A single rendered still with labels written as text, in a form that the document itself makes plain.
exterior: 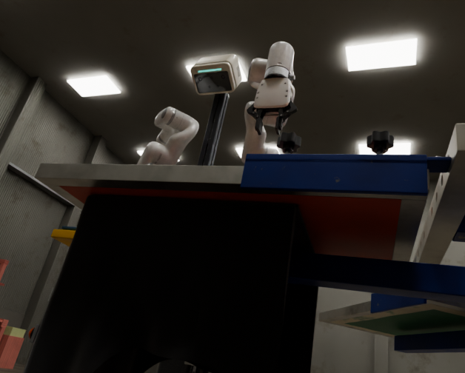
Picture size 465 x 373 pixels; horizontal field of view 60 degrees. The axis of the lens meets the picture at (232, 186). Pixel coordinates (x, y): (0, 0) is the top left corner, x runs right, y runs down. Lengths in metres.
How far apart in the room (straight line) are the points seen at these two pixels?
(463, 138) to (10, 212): 10.84
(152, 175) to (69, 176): 0.20
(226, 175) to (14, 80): 10.84
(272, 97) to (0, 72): 10.35
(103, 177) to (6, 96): 10.42
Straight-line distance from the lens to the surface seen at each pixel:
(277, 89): 1.15
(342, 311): 1.83
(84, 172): 0.90
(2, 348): 9.43
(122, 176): 0.84
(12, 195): 11.19
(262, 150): 1.67
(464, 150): 0.67
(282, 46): 1.25
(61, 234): 1.35
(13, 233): 11.27
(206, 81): 1.99
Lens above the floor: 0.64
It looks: 25 degrees up
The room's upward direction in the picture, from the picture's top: 12 degrees clockwise
